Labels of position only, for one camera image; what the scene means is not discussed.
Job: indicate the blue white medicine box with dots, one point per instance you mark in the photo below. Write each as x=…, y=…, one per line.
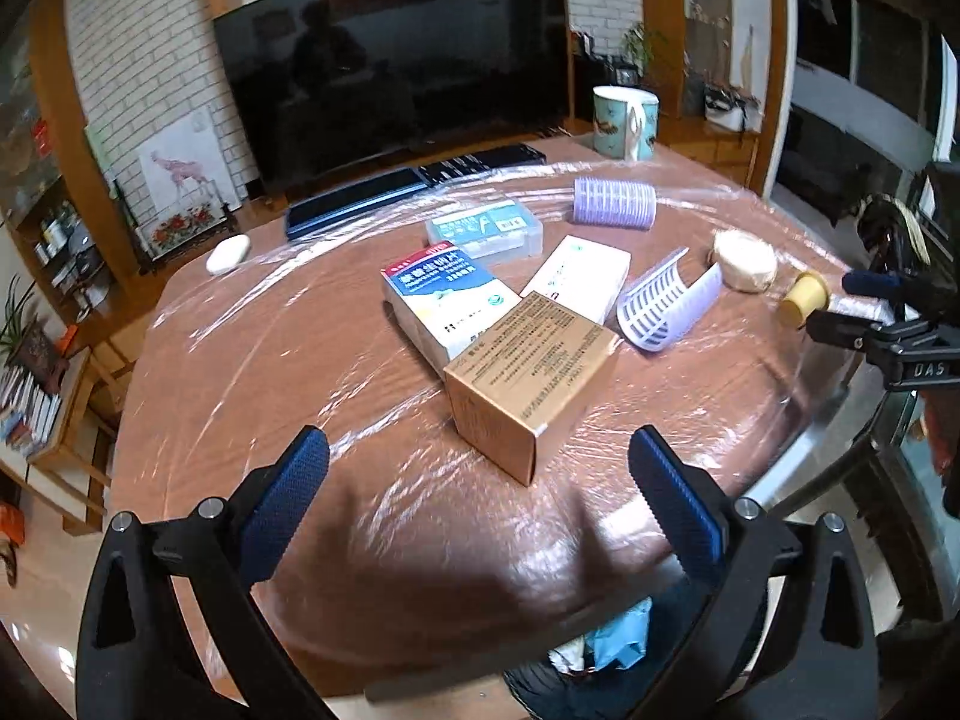
x=444, y=300

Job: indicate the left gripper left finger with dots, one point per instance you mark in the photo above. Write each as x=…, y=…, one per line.
x=135, y=656

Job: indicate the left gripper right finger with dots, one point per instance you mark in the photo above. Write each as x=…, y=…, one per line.
x=785, y=630

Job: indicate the white mouse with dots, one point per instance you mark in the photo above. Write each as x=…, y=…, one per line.
x=227, y=255

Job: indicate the black keyboard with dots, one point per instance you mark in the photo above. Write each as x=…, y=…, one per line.
x=476, y=164

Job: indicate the purple hair roller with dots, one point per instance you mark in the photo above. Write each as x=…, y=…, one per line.
x=659, y=308
x=605, y=202

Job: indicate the blue paper bag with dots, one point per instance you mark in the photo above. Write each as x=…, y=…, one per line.
x=619, y=644

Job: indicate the brown cardboard box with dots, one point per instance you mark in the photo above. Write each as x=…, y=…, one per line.
x=519, y=391

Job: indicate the teal patterned mug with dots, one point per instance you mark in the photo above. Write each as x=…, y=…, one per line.
x=625, y=122

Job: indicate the giraffe picture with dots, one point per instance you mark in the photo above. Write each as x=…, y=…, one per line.
x=187, y=180

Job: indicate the potted plant on stand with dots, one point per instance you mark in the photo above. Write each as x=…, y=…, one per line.
x=25, y=345

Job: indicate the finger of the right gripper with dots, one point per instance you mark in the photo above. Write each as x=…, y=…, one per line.
x=886, y=286
x=862, y=333

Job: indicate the black television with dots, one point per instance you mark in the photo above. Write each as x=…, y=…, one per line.
x=320, y=85

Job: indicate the cream crumpled paper ball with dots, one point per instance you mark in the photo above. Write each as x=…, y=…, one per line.
x=748, y=264

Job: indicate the clear plastic case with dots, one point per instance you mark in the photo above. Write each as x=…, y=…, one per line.
x=493, y=233

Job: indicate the green plant by window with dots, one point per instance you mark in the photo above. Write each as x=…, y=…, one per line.
x=648, y=50

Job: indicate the wooden side stand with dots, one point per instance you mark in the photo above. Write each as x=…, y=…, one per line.
x=57, y=447

